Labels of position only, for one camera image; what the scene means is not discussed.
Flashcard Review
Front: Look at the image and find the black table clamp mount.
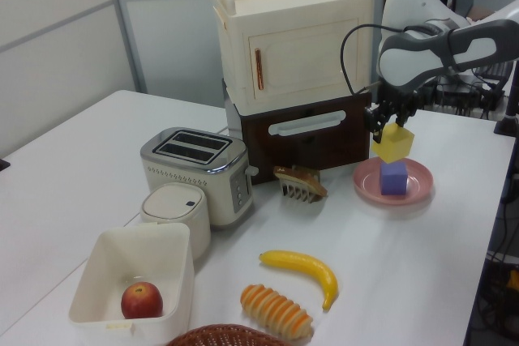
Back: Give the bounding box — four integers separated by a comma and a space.
493, 61, 519, 135

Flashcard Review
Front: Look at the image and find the black power strip with plugs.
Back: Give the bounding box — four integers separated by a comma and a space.
427, 78, 506, 118

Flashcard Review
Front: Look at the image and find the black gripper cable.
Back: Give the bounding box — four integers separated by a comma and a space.
340, 23, 452, 96

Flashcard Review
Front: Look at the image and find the brown wicker basket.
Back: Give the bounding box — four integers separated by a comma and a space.
165, 323, 293, 346

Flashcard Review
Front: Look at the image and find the brown bread slice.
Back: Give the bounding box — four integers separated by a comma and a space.
273, 165, 328, 197

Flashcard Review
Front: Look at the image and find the red apple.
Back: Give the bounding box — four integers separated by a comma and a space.
120, 281, 164, 320

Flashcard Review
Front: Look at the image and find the white plastic storage box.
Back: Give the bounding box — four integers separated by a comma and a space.
67, 222, 195, 339

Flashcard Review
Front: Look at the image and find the small white lidded bin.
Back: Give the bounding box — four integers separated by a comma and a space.
139, 182, 212, 262

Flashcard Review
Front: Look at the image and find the purple foam cube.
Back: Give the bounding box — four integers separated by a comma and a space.
380, 160, 409, 196

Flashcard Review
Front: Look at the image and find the orange striped bread roll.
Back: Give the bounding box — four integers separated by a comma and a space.
239, 284, 315, 341

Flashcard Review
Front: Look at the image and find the yellow toy banana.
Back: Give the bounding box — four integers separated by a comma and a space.
259, 250, 339, 311

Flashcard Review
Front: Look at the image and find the wooden toast rack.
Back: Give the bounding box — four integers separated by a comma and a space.
278, 164, 326, 204

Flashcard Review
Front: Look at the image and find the yellow foam cube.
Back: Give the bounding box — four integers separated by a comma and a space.
371, 122, 416, 163

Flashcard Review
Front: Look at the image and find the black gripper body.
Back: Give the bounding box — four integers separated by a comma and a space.
363, 85, 425, 129

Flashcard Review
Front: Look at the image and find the brown drawer box white handle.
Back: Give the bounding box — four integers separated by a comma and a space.
221, 78, 373, 185

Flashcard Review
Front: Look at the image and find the cream cabinet with copper handle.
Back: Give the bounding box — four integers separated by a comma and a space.
212, 0, 375, 117

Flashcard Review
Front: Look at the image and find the chrome and cream toaster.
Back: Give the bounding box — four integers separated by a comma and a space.
139, 126, 260, 229

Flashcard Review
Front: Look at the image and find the pink round plate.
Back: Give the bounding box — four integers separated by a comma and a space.
352, 158, 435, 204

